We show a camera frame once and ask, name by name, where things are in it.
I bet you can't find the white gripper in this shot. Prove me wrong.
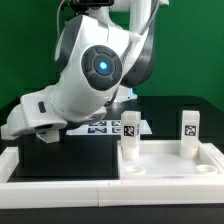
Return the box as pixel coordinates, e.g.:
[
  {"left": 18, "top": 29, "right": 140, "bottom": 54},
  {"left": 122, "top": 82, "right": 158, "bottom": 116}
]
[{"left": 7, "top": 87, "right": 67, "bottom": 136}]

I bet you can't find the white square table top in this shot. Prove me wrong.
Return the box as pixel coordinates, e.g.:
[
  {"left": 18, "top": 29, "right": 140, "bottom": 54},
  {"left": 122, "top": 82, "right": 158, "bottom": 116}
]
[{"left": 117, "top": 140, "right": 224, "bottom": 180}]

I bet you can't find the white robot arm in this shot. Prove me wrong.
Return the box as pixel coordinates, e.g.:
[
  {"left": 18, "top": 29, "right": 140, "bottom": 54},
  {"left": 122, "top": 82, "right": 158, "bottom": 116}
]
[{"left": 2, "top": 0, "right": 169, "bottom": 139}]

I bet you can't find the white sheet with tags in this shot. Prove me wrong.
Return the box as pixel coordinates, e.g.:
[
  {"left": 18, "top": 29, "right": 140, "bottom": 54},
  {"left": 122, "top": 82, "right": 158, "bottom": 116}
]
[{"left": 65, "top": 119, "right": 153, "bottom": 137}]

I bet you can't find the white U-shaped fence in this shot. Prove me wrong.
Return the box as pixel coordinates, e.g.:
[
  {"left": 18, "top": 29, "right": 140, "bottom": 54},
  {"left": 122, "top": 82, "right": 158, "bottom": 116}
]
[{"left": 0, "top": 147, "right": 224, "bottom": 209}]

